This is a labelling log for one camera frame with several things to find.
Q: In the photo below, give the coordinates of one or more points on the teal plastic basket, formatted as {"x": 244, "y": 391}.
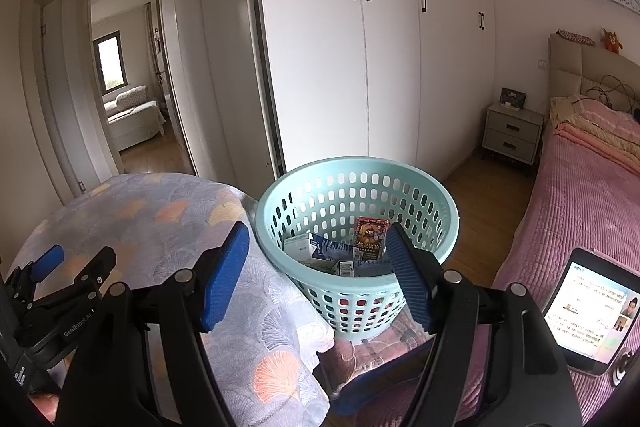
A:
{"x": 320, "y": 187}

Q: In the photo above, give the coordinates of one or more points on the white and blue milk carton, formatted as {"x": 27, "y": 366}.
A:
{"x": 335, "y": 252}

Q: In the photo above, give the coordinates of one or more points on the folded pink blanket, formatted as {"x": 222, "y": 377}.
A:
{"x": 600, "y": 132}

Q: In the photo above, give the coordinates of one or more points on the brown plush toy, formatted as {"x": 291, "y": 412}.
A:
{"x": 611, "y": 39}

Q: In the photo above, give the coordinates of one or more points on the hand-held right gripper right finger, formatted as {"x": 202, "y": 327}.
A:
{"x": 410, "y": 277}

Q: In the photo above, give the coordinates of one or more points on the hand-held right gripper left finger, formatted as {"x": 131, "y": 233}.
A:
{"x": 225, "y": 277}

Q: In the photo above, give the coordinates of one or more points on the white nightstand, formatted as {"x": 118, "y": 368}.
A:
{"x": 512, "y": 132}

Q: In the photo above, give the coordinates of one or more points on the tablet computer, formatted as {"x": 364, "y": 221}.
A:
{"x": 590, "y": 307}

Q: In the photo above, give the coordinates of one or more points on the blue card game box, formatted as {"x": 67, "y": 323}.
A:
{"x": 371, "y": 234}

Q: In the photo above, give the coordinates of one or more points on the white and blue carton box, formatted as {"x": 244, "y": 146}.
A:
{"x": 297, "y": 248}

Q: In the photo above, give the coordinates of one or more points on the round black silver device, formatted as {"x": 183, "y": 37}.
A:
{"x": 625, "y": 367}

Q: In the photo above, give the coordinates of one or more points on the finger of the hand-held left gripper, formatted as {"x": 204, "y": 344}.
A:
{"x": 85, "y": 274}
{"x": 47, "y": 259}

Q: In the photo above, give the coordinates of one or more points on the window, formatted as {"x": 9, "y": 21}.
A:
{"x": 111, "y": 62}

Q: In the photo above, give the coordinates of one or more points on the white sofa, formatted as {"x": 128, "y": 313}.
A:
{"x": 132, "y": 112}

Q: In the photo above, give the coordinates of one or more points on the beige padded headboard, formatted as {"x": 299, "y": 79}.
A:
{"x": 575, "y": 62}

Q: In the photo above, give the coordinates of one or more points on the dark patterned cloth item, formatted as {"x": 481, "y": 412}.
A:
{"x": 575, "y": 38}

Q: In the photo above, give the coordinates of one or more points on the pink quilted bedspread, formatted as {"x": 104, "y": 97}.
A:
{"x": 575, "y": 217}

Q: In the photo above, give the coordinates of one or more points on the white wardrobe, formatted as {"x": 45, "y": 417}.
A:
{"x": 340, "y": 57}

